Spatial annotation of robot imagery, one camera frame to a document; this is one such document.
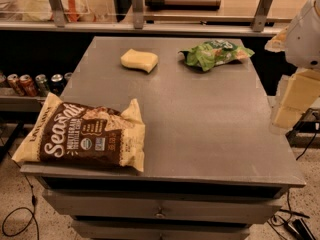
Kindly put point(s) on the silver green soda can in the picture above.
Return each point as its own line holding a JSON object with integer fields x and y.
{"x": 42, "y": 83}

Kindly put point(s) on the green chip bag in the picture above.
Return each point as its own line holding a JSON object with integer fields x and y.
{"x": 210, "y": 54}

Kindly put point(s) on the yellow sponge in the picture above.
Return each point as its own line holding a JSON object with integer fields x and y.
{"x": 145, "y": 61}

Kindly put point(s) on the metal bracket right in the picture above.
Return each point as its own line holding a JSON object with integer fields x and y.
{"x": 260, "y": 17}

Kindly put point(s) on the dark soda can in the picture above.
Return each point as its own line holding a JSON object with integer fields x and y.
{"x": 57, "y": 84}

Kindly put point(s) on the grey soda can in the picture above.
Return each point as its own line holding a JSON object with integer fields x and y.
{"x": 68, "y": 76}

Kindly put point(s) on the brown sea salt chip bag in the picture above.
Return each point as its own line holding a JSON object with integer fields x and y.
{"x": 68, "y": 132}

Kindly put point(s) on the metal bracket middle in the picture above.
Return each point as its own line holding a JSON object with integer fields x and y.
{"x": 137, "y": 11}

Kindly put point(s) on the white orange plastic bag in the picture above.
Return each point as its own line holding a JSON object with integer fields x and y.
{"x": 40, "y": 10}

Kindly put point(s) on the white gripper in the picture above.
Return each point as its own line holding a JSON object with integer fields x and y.
{"x": 304, "y": 42}

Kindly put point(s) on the red soda can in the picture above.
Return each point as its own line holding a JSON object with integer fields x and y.
{"x": 13, "y": 81}

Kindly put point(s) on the metal bracket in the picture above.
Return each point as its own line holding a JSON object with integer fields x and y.
{"x": 58, "y": 14}
{"x": 137, "y": 11}
{"x": 260, "y": 17}

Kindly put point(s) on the grey drawer cabinet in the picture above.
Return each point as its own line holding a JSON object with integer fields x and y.
{"x": 212, "y": 166}

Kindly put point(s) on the metal bracket left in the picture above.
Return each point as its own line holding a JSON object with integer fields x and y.
{"x": 58, "y": 14}

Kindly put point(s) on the orange soda can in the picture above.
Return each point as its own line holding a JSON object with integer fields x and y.
{"x": 28, "y": 85}

